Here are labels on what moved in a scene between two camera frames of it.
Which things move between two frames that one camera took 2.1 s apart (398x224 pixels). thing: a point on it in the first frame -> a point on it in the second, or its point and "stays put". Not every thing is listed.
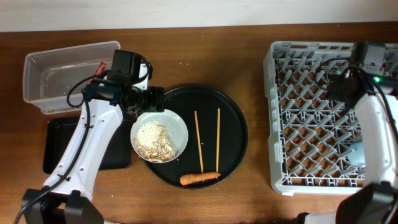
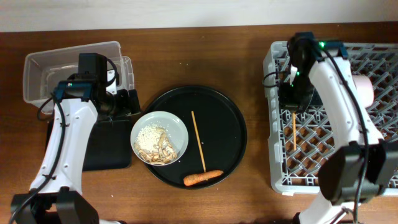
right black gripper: (334, 88) -> (285, 99)
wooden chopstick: (218, 132) -> (294, 131)
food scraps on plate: (153, 142) stays put
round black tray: (234, 135) stays put
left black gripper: (155, 99) -> (125, 107)
